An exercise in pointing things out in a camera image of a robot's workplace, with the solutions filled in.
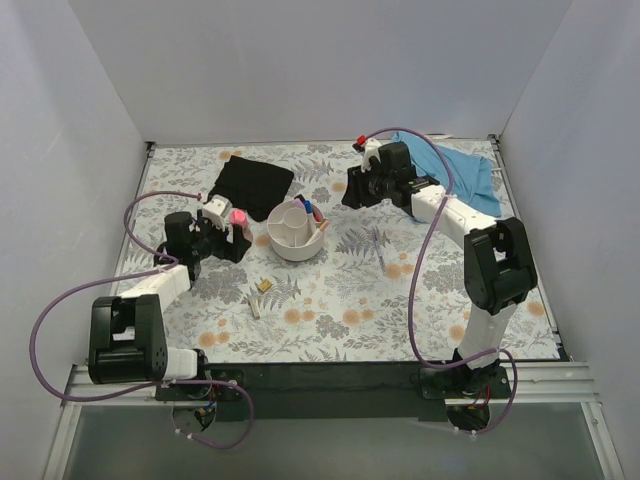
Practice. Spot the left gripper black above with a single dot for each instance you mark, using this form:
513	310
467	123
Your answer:
232	243

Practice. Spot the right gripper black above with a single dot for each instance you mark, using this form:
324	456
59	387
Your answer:
361	185

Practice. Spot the pink capped small bottle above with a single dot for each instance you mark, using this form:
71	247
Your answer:
239	218

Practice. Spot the orange capped white marker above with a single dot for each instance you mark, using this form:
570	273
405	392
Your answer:
318	232

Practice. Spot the blue capped white marker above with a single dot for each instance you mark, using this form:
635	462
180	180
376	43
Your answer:
309	210

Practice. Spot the purple highlighter pink cap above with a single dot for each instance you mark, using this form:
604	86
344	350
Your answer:
299	202

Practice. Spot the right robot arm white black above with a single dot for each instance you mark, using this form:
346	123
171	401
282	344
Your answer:
498	269

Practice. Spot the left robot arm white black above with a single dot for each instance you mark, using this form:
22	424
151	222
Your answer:
127	337

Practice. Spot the gold binder clip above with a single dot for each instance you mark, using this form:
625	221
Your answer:
264	286

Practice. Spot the small beige eraser stick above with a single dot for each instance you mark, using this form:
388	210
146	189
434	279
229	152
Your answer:
254	306

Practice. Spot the white round divided organizer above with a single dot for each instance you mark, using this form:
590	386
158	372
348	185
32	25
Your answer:
289	228

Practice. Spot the black folded cloth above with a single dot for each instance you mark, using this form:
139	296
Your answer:
253	186

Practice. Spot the floral patterned table mat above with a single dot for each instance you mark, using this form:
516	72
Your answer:
336	306

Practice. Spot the blue cloth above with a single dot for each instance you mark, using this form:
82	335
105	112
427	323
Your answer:
471	173

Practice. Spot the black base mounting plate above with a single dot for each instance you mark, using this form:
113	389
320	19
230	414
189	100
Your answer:
347	390

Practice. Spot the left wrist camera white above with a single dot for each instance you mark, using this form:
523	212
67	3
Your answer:
214	214

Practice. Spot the aluminium frame rail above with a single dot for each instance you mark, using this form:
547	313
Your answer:
539	382

